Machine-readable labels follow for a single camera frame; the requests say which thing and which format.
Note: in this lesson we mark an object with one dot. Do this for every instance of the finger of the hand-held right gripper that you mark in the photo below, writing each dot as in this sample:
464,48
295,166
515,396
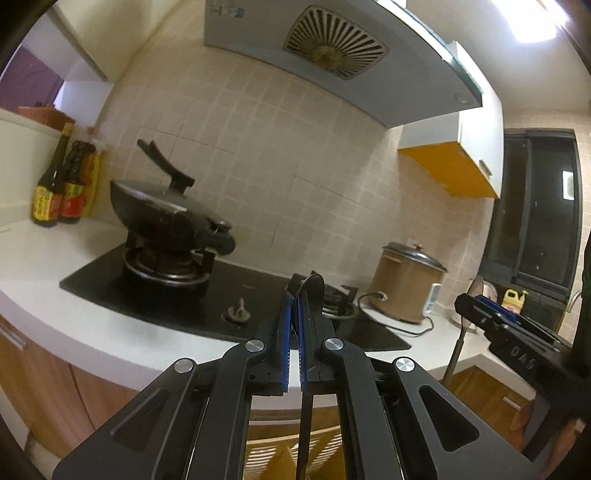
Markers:
475,314
496,309

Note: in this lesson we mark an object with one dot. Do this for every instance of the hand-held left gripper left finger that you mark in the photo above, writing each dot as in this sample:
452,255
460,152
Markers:
285,341

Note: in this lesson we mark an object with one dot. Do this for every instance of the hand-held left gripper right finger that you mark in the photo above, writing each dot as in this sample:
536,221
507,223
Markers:
303,344

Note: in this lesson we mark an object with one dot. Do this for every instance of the dark metal spoon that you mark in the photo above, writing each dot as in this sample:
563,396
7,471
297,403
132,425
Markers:
304,438
455,355

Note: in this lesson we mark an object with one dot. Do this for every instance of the beige plastic basket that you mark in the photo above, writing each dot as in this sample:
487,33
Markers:
277,457

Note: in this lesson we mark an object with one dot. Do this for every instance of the yellow oil bottle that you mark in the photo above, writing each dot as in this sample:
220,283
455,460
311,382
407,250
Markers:
513,304

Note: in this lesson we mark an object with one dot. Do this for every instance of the metal stove knob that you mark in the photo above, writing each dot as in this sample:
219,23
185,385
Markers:
238,311

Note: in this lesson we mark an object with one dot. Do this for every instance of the brown rice cooker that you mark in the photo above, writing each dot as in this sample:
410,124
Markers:
401,290

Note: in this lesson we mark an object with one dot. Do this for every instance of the dark window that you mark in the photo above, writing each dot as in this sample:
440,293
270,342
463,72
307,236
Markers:
531,207

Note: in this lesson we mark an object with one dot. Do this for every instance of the black glass gas stove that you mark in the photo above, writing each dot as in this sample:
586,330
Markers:
138,295

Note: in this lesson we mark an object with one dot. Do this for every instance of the black wok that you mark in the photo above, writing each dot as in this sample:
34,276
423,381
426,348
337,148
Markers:
166,230

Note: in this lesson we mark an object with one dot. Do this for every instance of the wooden base cabinet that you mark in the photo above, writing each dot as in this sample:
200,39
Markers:
55,392

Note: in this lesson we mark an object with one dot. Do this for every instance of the red label sauce bottle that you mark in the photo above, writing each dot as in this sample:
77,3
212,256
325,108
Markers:
74,198

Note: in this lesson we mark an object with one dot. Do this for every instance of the tall dark soy sauce bottle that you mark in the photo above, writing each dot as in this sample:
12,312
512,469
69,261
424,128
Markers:
46,198

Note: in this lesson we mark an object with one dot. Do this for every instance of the ceiling light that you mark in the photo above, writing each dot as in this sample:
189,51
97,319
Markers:
533,21

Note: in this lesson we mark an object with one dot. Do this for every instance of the grey range hood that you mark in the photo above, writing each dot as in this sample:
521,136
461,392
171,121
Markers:
258,41

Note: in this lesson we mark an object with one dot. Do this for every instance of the white and orange wall cabinet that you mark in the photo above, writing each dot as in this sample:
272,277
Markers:
475,138

